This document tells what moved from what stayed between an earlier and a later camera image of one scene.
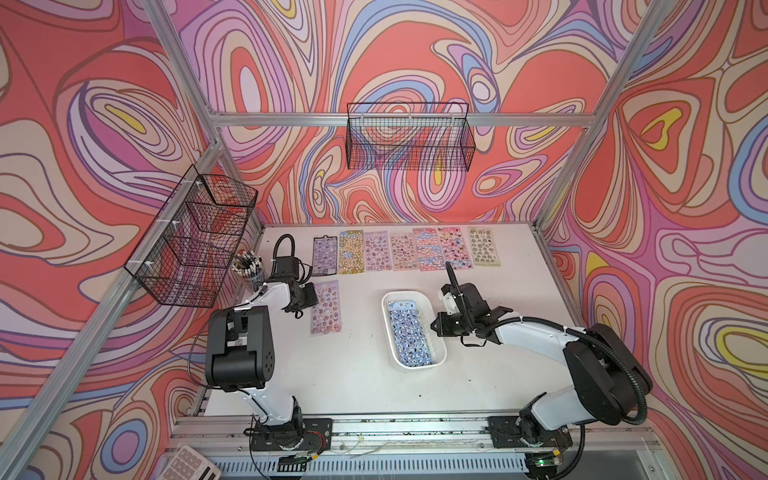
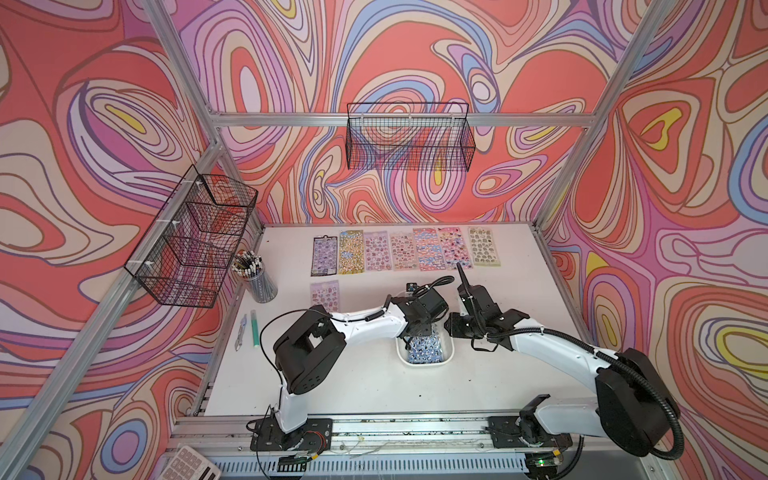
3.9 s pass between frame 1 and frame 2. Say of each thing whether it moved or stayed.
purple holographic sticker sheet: stayed
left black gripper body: moved
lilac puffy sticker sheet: stayed
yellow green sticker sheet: stayed
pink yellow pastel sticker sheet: stayed
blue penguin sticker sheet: moved
